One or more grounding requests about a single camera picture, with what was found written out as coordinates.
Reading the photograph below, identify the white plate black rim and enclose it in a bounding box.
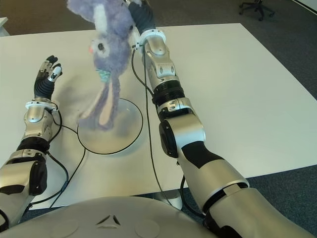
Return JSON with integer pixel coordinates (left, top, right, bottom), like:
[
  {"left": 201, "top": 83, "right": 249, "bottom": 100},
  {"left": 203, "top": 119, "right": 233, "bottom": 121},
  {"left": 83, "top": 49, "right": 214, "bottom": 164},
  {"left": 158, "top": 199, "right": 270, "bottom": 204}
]
[{"left": 77, "top": 98, "right": 144, "bottom": 155}]

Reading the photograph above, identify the short black right wrist cable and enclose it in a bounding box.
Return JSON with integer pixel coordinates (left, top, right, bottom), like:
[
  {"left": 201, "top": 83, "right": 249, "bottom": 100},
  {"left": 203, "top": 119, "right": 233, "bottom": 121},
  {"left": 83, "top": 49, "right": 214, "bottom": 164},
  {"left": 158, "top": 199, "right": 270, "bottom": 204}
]
[{"left": 141, "top": 46, "right": 154, "bottom": 96}]

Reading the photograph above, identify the thin black looping cable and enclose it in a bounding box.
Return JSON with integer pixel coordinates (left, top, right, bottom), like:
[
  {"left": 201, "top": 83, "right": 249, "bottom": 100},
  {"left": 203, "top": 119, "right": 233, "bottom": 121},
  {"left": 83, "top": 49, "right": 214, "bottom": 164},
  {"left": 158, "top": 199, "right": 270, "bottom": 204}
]
[{"left": 49, "top": 110, "right": 89, "bottom": 208}]

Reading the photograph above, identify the black office chair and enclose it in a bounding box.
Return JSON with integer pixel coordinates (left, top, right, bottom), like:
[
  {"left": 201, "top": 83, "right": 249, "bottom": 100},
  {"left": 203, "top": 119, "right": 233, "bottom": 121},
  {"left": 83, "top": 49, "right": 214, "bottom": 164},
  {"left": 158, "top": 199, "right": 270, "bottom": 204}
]
[{"left": 239, "top": 0, "right": 275, "bottom": 22}]

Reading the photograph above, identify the purple plush bunny doll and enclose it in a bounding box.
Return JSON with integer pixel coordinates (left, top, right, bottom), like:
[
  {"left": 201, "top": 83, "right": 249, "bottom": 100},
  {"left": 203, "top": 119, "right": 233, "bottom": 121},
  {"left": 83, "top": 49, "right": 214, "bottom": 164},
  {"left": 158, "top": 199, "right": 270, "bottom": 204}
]
[{"left": 68, "top": 0, "right": 137, "bottom": 131}]

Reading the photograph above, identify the long black right arm cable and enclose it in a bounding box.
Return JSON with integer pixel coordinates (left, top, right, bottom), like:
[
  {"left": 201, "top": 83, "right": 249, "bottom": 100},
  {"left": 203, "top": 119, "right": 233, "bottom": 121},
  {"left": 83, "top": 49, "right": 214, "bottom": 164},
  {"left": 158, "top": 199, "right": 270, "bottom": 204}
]
[{"left": 131, "top": 48, "right": 174, "bottom": 206}]

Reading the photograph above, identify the silver robot torso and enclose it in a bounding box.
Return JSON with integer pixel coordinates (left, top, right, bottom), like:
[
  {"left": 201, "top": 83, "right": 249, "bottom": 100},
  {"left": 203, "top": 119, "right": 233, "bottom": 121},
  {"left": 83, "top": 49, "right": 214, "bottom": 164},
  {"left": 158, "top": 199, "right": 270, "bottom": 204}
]
[{"left": 0, "top": 195, "right": 218, "bottom": 238}]

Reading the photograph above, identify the white neighbouring desk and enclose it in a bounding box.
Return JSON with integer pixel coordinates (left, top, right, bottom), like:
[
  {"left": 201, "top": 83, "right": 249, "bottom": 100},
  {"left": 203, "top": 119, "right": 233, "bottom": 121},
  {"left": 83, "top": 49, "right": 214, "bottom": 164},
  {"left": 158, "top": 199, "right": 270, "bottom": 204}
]
[{"left": 0, "top": 17, "right": 10, "bottom": 37}]

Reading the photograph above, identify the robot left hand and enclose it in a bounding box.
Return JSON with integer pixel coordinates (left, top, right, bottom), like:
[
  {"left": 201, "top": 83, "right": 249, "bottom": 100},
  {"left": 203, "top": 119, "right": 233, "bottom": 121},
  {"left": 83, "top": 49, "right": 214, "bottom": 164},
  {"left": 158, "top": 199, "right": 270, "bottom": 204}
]
[{"left": 33, "top": 55, "right": 64, "bottom": 100}]

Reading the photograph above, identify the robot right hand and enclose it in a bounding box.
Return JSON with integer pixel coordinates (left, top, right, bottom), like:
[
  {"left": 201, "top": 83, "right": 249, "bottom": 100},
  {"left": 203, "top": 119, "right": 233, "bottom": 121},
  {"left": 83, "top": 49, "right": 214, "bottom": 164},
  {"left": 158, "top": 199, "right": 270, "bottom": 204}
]
[{"left": 122, "top": 0, "right": 157, "bottom": 34}]

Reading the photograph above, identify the white table leg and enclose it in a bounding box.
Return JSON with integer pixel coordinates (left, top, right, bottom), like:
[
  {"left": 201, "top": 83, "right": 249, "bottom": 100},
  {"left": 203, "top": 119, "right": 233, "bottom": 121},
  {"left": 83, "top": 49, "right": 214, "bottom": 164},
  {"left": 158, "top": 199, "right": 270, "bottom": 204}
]
[{"left": 153, "top": 189, "right": 183, "bottom": 209}]

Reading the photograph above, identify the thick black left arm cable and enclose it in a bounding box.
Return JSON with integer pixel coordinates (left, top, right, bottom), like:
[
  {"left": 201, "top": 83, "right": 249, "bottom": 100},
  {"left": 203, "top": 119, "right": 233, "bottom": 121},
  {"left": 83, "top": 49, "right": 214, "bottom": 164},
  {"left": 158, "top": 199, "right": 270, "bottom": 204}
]
[{"left": 28, "top": 151, "right": 69, "bottom": 206}]

